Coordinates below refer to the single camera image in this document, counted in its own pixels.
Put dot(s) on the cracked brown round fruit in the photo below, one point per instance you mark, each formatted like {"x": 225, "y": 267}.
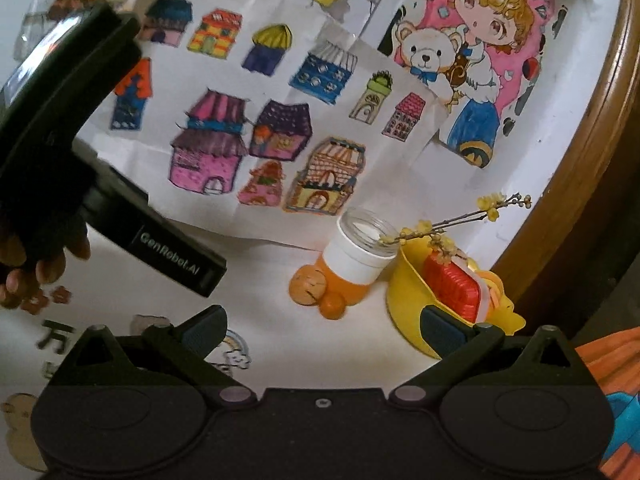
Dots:
{"x": 306, "y": 287}

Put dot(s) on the yellow plastic bowl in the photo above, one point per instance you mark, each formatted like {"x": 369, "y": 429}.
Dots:
{"x": 405, "y": 305}

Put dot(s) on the orange blue printed cloth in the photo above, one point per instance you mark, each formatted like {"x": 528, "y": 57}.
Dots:
{"x": 615, "y": 360}

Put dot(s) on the girl and bear drawing paper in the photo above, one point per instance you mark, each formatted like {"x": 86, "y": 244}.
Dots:
{"x": 475, "y": 125}

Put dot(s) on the small orange kumquat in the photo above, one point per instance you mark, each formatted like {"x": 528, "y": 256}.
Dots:
{"x": 332, "y": 306}

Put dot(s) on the yellow blossom twig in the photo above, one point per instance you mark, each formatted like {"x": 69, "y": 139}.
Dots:
{"x": 492, "y": 205}

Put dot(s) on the person's left hand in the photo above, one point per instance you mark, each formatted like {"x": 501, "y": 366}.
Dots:
{"x": 50, "y": 270}

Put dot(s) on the glass bottle white orange base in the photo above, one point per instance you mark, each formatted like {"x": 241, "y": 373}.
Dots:
{"x": 350, "y": 260}

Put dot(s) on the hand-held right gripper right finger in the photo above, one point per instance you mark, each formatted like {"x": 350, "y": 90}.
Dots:
{"x": 440, "y": 330}

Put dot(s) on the coloured houses drawing paper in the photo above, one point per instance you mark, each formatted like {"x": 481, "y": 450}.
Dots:
{"x": 220, "y": 210}

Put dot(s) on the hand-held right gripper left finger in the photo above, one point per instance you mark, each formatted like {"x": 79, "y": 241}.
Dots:
{"x": 205, "y": 330}

